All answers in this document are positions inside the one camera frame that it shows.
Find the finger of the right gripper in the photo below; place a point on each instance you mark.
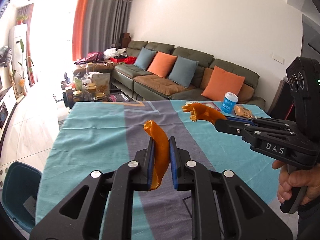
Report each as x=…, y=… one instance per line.
x=243, y=128
x=240, y=118

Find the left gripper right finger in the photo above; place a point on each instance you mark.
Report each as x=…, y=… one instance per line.
x=222, y=205

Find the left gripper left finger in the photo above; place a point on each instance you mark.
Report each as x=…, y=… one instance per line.
x=101, y=205

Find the teal trash bin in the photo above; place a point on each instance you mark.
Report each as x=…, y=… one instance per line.
x=19, y=195

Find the right hand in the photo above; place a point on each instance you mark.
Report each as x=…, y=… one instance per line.
x=309, y=178

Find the brown snack packet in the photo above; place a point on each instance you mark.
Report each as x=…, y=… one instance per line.
x=243, y=112

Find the blue lidded cup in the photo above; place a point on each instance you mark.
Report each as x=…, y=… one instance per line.
x=229, y=102

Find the cracker packet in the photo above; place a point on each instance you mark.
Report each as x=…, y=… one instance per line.
x=208, y=104

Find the orange cushion far right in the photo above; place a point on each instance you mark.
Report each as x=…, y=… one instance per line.
x=217, y=82

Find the orange cushion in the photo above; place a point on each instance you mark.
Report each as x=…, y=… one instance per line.
x=162, y=64
x=217, y=82

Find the blue cushion right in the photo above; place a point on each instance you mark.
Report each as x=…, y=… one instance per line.
x=183, y=71

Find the blue cushion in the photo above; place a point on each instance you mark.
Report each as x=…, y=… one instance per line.
x=183, y=71
x=145, y=58

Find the orange cushion left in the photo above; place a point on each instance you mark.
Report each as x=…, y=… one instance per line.
x=162, y=64

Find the green sectional sofa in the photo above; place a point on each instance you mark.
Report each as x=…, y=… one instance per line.
x=152, y=87

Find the blue cushion left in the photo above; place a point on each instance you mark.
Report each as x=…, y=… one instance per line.
x=145, y=58

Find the glass coffee table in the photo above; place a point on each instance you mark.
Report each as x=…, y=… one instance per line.
x=94, y=86

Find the white tv cabinet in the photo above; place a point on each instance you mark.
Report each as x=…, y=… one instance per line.
x=8, y=105

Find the tall potted plant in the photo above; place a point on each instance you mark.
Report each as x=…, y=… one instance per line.
x=21, y=67

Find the orange grey curtain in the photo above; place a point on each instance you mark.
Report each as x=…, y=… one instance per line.
x=98, y=24

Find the white standing air conditioner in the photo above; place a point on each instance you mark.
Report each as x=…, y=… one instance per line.
x=17, y=31

